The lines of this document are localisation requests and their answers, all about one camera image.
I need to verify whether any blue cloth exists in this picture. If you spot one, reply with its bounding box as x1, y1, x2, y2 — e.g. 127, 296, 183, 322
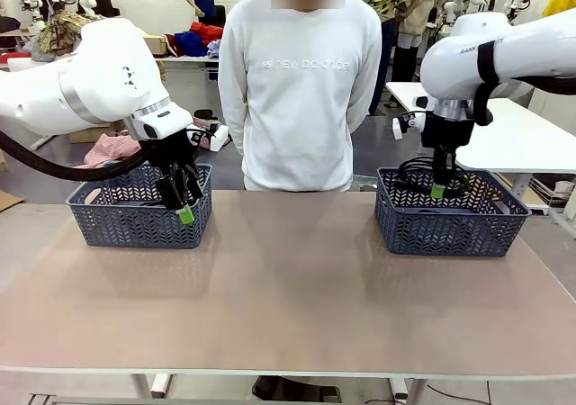
174, 31, 212, 59

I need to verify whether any white table leg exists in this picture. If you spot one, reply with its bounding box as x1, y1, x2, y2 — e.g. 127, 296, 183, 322
130, 371, 175, 400
389, 375, 428, 400

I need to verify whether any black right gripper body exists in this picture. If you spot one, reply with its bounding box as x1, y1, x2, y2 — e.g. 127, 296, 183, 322
420, 111, 477, 150

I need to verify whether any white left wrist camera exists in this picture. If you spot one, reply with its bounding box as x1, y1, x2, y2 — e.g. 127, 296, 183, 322
187, 123, 230, 152

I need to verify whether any blue-grey plastic lattice basket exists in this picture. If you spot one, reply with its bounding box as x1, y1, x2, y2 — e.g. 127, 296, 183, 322
374, 166, 533, 258
66, 163, 213, 249

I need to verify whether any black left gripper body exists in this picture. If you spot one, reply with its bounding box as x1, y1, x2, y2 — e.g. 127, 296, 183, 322
141, 128, 202, 176

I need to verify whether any white clothes table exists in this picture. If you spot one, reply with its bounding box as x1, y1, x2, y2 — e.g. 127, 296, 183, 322
155, 53, 221, 82

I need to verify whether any black right arm hose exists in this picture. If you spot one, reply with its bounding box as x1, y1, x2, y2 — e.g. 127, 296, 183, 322
472, 40, 576, 127

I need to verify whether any black arm hose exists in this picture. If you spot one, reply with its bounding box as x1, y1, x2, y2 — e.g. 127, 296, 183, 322
0, 130, 152, 183
472, 40, 576, 127

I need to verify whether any black adapter cable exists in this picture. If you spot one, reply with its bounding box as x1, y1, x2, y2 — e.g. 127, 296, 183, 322
398, 155, 472, 195

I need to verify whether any person in beige shirt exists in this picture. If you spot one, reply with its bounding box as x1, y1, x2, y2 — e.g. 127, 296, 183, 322
395, 0, 449, 82

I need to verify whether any black left arm hose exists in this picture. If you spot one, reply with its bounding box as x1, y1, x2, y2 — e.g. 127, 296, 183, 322
0, 130, 152, 183

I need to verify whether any white side table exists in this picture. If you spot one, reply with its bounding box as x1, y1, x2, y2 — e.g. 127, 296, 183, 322
385, 82, 576, 229

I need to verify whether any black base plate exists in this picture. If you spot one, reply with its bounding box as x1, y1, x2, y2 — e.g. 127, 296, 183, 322
251, 375, 344, 404

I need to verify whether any plaid clothes heap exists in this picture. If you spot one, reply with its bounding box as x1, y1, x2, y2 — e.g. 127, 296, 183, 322
193, 107, 233, 148

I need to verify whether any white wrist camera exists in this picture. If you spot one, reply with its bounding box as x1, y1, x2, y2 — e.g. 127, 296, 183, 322
187, 123, 230, 152
391, 111, 428, 140

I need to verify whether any patterned clothes pile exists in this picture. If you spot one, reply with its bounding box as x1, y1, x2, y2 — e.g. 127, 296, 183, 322
31, 11, 98, 62

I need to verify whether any person in white sweatshirt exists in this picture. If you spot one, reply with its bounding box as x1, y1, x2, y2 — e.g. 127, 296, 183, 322
218, 0, 383, 194

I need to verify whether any red checkered cloth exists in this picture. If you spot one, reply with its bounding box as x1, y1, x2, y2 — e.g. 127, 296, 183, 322
84, 132, 143, 170

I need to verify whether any brown cardboard box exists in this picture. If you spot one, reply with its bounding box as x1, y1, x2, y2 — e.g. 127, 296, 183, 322
143, 34, 170, 58

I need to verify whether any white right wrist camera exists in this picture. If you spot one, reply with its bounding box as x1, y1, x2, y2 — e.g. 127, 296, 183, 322
391, 111, 428, 140

